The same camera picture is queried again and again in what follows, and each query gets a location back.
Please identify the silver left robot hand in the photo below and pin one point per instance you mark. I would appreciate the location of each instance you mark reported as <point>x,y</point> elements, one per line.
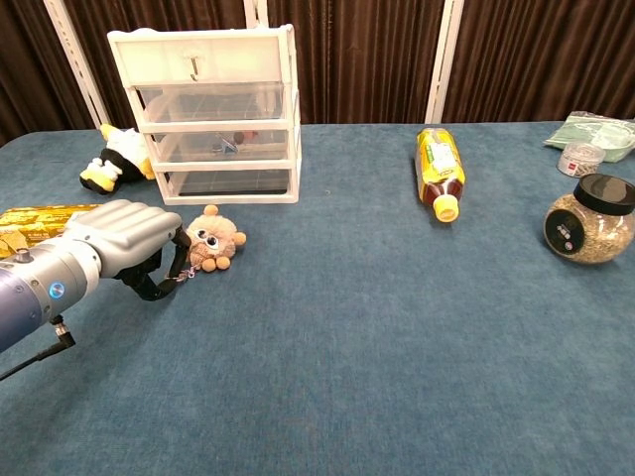
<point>129,233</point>

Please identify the black yellow white plush toy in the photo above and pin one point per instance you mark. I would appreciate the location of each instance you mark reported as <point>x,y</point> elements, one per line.
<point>124,149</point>

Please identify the white plastic drawer unit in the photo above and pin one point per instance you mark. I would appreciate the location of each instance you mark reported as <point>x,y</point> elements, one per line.
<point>223,52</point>

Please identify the gold biscuit packet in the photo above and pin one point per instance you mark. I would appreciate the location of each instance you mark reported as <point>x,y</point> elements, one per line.
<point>30,223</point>

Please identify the clear plastic drawer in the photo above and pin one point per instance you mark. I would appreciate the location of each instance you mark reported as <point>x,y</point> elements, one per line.
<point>188,148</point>
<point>223,101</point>
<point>228,182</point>

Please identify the small red blue drawer item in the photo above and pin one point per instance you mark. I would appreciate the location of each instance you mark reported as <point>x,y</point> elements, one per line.
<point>229,145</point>

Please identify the blue tablecloth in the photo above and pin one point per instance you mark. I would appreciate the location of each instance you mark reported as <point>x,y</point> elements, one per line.
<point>317,347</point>

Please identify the brown curtain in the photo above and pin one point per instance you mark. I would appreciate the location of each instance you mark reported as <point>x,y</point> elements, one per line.
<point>362,59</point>

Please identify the tea bottle with yellow label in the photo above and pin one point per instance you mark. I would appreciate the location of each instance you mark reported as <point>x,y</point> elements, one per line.
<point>439,158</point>

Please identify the small clear jar red label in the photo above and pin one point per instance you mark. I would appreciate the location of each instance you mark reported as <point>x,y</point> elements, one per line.
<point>580,158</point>

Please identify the round glass jar black lid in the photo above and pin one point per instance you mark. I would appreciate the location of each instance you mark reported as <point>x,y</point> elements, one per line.
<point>590,233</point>

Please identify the green plastic package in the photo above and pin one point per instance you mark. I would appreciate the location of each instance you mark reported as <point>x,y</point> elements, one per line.
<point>595,131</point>

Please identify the white frame post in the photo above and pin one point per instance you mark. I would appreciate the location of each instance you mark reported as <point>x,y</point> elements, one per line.
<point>443,59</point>
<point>255,12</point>
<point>74,54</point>

